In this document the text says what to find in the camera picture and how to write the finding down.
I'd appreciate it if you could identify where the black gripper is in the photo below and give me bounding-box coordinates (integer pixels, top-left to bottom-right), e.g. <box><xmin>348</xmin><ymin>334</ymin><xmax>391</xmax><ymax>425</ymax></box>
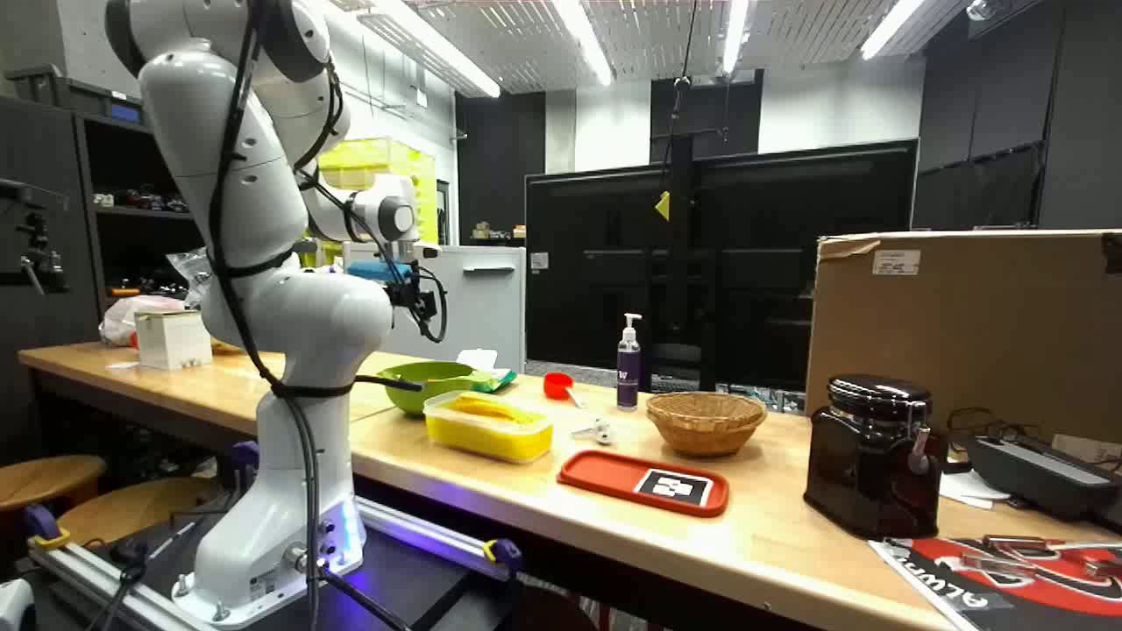
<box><xmin>387</xmin><ymin>262</ymin><xmax>452</xmax><ymax>347</ymax></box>

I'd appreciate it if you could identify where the clear plastic lunch box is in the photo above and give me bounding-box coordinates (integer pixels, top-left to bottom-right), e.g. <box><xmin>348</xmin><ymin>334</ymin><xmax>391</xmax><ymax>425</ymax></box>
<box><xmin>422</xmin><ymin>389</ymin><xmax>559</xmax><ymax>468</ymax></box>

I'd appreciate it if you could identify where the small white box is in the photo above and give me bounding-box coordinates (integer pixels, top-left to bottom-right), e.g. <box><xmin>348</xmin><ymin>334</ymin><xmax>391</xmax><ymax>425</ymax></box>
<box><xmin>133</xmin><ymin>305</ymin><xmax>214</xmax><ymax>376</ymax></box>

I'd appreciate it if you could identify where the large cardboard box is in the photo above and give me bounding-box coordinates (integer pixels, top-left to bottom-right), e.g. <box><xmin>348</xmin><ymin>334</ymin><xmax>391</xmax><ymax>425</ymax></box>
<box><xmin>804</xmin><ymin>225</ymin><xmax>1122</xmax><ymax>447</ymax></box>

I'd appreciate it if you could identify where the grey white cabinet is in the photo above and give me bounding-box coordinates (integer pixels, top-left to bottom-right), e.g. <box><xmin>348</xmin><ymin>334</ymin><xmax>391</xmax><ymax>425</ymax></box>
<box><xmin>415</xmin><ymin>243</ymin><xmax>529</xmax><ymax>372</ymax></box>

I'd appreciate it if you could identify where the green plastic bowl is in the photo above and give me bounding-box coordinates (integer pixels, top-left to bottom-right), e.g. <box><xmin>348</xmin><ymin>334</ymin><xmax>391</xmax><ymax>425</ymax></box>
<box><xmin>374</xmin><ymin>357</ymin><xmax>479</xmax><ymax>422</ymax></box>

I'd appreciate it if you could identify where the green wet wipes pack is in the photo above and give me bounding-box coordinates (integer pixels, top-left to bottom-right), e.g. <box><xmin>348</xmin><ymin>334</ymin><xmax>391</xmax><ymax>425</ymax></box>
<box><xmin>454</xmin><ymin>347</ymin><xmax>523</xmax><ymax>396</ymax></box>

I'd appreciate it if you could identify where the yellow storage bin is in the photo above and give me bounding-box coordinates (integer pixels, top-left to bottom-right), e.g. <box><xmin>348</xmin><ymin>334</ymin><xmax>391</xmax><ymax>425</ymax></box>
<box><xmin>317</xmin><ymin>138</ymin><xmax>443</xmax><ymax>250</ymax></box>

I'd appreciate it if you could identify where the red measuring cup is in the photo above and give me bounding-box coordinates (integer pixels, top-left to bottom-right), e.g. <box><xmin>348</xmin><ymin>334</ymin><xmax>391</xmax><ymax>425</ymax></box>
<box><xmin>539</xmin><ymin>369</ymin><xmax>580</xmax><ymax>406</ymax></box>

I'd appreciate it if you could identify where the purple pump bottle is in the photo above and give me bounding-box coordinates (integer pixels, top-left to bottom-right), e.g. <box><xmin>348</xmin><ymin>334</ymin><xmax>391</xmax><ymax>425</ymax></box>
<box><xmin>612</xmin><ymin>310</ymin><xmax>650</xmax><ymax>411</ymax></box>

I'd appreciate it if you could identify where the white plastic clip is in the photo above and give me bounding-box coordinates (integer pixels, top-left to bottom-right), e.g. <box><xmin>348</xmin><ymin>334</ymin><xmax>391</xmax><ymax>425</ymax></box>
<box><xmin>571</xmin><ymin>418</ymin><xmax>620</xmax><ymax>450</ymax></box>

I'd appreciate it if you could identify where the red lid with marker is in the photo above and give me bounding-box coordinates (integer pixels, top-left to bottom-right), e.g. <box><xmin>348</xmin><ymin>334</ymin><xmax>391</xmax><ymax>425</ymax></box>
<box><xmin>555</xmin><ymin>450</ymin><xmax>734</xmax><ymax>519</ymax></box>

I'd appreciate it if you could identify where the white plastic bag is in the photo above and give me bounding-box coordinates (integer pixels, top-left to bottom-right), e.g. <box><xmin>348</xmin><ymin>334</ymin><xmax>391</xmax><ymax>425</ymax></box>
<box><xmin>93</xmin><ymin>291</ymin><xmax>188</xmax><ymax>351</ymax></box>

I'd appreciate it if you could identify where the dark storage shelf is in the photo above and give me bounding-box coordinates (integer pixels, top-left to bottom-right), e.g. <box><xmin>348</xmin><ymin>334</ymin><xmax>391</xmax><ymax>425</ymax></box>
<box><xmin>0</xmin><ymin>68</ymin><xmax>209</xmax><ymax>355</ymax></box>

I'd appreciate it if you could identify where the woven wicker basket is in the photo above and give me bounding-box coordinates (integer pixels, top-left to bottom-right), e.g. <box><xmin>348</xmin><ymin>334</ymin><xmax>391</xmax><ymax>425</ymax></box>
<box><xmin>645</xmin><ymin>389</ymin><xmax>770</xmax><ymax>461</ymax></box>

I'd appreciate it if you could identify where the round wooden stool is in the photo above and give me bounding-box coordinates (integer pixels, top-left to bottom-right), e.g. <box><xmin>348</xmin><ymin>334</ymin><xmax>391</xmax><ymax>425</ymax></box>
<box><xmin>0</xmin><ymin>452</ymin><xmax>111</xmax><ymax>519</ymax></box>
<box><xmin>51</xmin><ymin>475</ymin><xmax>231</xmax><ymax>549</ymax></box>

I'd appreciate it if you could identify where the black coffee machine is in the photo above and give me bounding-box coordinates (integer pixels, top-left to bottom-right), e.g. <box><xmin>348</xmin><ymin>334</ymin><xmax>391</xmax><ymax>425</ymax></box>
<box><xmin>804</xmin><ymin>372</ymin><xmax>947</xmax><ymax>541</ymax></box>

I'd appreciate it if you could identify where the black desk device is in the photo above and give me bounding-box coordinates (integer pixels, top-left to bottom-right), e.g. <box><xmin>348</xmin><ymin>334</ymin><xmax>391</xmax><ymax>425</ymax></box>
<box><xmin>965</xmin><ymin>430</ymin><xmax>1122</xmax><ymax>526</ymax></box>

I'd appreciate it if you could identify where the red black magazine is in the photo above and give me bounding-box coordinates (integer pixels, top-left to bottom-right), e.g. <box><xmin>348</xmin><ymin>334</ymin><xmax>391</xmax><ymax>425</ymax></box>
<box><xmin>868</xmin><ymin>532</ymin><xmax>1122</xmax><ymax>631</ymax></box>

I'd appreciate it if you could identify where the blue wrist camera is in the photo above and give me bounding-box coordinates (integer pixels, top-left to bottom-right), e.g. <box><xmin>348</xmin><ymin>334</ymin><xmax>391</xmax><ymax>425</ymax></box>
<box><xmin>342</xmin><ymin>256</ymin><xmax>416</xmax><ymax>286</ymax></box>

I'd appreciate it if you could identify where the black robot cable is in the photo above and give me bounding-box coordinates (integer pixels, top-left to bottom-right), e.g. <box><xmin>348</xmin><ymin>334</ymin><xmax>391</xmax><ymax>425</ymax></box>
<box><xmin>203</xmin><ymin>0</ymin><xmax>354</xmax><ymax>631</ymax></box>

